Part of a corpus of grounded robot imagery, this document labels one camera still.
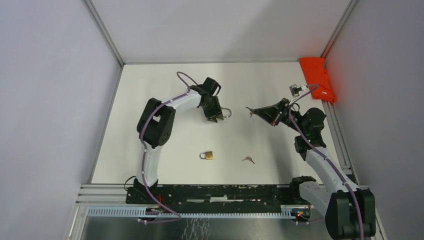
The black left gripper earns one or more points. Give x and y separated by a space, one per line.
217 110

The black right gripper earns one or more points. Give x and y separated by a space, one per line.
271 114

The large brass padlock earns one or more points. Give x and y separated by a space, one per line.
226 113

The silver key bunch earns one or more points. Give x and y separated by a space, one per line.
251 111

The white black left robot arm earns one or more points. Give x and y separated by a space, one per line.
156 124

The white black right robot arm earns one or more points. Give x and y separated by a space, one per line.
328 165

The small brass padlock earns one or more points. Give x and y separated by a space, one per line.
207 155

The small keys on table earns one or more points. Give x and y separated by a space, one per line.
249 159

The orange folded cloth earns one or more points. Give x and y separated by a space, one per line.
315 74

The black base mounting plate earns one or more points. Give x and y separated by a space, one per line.
218 199

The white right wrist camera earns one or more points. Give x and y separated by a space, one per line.
298 90

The aluminium corner frame post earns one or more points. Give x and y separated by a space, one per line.
351 6

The aluminium front frame rail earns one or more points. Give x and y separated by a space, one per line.
302 210

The left aluminium corner post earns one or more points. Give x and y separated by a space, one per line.
104 31

